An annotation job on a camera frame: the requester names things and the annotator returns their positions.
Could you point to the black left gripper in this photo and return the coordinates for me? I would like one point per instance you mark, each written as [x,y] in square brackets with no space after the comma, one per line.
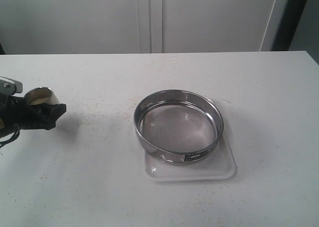
[16,114]

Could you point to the white cabinet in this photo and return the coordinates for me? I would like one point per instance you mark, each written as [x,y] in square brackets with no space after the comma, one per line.
[138,26]

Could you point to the round steel mesh sieve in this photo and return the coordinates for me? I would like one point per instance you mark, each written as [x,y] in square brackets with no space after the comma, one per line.
[178,126]

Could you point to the stainless steel cup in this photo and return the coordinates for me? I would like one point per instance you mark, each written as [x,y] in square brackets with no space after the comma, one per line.
[41,95]

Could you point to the white plastic tray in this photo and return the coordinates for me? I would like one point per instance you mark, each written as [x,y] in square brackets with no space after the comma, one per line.
[218,165]

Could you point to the grain mixture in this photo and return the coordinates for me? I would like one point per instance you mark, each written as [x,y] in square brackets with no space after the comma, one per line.
[39,101]

